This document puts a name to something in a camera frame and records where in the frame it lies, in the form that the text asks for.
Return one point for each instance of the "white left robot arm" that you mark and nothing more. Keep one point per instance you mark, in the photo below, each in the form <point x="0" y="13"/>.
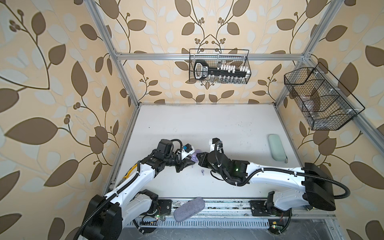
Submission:
<point x="107" y="215"/>

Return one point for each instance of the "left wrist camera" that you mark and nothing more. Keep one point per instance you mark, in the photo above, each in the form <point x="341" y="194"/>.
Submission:
<point x="187" y="150"/>

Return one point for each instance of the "purple round charging case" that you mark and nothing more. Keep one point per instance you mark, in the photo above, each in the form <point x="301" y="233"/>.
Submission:
<point x="194" y="157"/>

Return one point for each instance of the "black wire basket back wall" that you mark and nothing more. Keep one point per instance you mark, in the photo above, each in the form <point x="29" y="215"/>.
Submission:
<point x="212" y="56"/>

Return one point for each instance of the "black wire basket right wall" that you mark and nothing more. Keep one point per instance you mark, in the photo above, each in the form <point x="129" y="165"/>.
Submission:
<point x="325" y="101"/>

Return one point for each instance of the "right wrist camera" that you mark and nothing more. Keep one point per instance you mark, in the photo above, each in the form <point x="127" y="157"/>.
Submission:
<point x="216" y="145"/>

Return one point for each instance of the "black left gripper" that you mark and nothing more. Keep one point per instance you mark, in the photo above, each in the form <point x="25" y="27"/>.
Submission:
<point x="183" y="164"/>

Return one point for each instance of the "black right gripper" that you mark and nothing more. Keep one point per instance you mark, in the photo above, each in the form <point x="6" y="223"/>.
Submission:
<point x="202" y="161"/>

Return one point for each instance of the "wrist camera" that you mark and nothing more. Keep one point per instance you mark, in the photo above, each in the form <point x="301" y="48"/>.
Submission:
<point x="216" y="145"/>
<point x="187" y="150"/>

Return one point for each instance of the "black wire basket wall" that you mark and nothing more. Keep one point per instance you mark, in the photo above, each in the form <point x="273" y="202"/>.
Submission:
<point x="212" y="56"/>
<point x="325" y="101"/>

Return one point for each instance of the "black socket holder rail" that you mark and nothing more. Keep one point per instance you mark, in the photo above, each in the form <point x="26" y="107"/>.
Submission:
<point x="202" y="71"/>

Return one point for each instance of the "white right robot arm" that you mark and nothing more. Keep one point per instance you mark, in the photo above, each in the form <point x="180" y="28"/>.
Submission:
<point x="306" y="186"/>

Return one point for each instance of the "grey felt glasses case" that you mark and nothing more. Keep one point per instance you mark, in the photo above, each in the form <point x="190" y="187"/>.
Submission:
<point x="189" y="209"/>

